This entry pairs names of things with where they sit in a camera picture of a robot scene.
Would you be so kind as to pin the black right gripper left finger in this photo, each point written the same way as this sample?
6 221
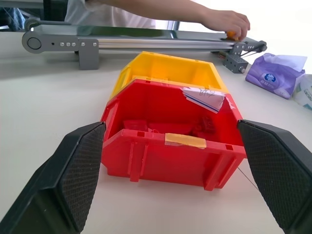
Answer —
80 175

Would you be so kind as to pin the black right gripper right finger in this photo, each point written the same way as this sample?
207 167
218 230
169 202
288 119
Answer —
275 175

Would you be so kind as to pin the small orange block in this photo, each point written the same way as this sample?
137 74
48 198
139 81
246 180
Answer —
231 34

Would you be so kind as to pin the grey conveyor belt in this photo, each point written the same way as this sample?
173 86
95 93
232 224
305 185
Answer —
97 41

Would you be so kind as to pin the person's bare hand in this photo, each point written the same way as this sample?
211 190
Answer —
231 23

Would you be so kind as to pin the red studded brick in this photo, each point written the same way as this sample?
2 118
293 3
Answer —
206 124

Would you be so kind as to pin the white wet wipes pack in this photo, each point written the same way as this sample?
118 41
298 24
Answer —
304 91

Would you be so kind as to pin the red plastic storage bin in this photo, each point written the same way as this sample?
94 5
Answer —
170 146

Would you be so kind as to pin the beige masking tape strip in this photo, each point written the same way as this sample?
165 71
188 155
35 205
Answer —
185 141

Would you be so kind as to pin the purple tissue pack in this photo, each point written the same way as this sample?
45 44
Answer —
273 73

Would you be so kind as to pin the white paper label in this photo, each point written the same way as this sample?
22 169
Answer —
204 98

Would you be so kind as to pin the yellow plastic storage bin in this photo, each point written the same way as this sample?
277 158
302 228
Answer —
170 70

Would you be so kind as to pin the person's white shirt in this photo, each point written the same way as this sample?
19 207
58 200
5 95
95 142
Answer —
107 13

